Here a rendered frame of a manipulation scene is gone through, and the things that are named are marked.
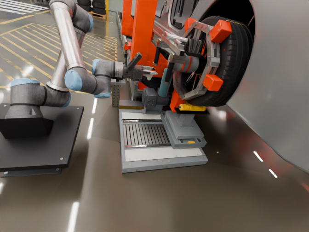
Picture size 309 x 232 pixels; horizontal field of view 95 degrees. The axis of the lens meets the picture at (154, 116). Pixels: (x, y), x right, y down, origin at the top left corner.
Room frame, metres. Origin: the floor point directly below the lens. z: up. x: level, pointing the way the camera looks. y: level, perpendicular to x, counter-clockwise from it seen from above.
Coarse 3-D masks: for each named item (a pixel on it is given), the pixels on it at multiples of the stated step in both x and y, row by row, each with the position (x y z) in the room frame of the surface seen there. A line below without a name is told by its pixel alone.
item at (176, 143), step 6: (162, 114) 1.36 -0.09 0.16; (162, 120) 1.32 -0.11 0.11; (168, 126) 1.20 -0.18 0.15; (168, 132) 1.12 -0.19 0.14; (174, 138) 1.04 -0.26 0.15; (174, 144) 0.95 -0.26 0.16; (180, 144) 0.96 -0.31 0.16; (186, 144) 0.99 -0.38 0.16; (192, 144) 1.02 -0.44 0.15; (198, 144) 1.04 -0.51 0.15; (204, 144) 1.07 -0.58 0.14
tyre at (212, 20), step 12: (240, 24) 1.17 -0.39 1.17; (228, 36) 1.01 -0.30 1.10; (240, 36) 1.04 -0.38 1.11; (252, 36) 1.10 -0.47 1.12; (228, 48) 0.96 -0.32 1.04; (240, 48) 0.99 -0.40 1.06; (228, 60) 0.93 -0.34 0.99; (240, 60) 0.97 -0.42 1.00; (228, 72) 0.91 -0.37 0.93; (240, 72) 0.95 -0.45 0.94; (228, 84) 0.92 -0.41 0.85; (204, 96) 0.96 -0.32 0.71; (216, 96) 0.92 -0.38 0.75; (228, 96) 0.96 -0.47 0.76
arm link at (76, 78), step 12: (60, 0) 0.93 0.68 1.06; (60, 12) 0.87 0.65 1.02; (72, 12) 0.99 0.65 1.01; (60, 24) 0.81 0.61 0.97; (72, 24) 0.87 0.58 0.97; (60, 36) 0.76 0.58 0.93; (72, 36) 0.78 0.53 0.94; (72, 48) 0.71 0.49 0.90; (72, 60) 0.65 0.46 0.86; (72, 72) 0.57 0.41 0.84; (84, 72) 0.62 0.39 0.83; (72, 84) 0.54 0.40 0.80; (84, 84) 0.58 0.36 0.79; (96, 84) 0.63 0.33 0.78
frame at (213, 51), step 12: (192, 24) 1.27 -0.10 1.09; (204, 24) 1.13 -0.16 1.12; (192, 36) 1.33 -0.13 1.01; (216, 48) 0.99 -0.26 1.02; (216, 60) 0.94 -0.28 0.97; (180, 72) 1.35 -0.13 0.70; (204, 72) 0.94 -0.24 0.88; (180, 84) 1.27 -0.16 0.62; (180, 96) 1.10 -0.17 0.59; (192, 96) 0.97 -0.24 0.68
